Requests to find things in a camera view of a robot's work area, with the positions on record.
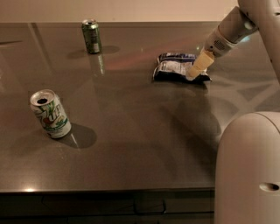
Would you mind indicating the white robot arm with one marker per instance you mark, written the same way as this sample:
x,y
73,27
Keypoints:
x,y
247,177

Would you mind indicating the dark drawer handle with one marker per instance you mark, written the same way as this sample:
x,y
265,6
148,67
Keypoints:
x,y
149,207

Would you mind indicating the blue chip bag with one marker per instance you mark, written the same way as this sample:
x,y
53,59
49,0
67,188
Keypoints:
x,y
174,66

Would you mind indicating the green soda can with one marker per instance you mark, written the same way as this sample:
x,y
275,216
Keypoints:
x,y
91,34

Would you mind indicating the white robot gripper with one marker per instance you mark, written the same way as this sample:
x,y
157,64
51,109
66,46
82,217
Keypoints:
x,y
216,45

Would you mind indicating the white 7up soda can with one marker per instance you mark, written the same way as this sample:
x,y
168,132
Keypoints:
x,y
47,107

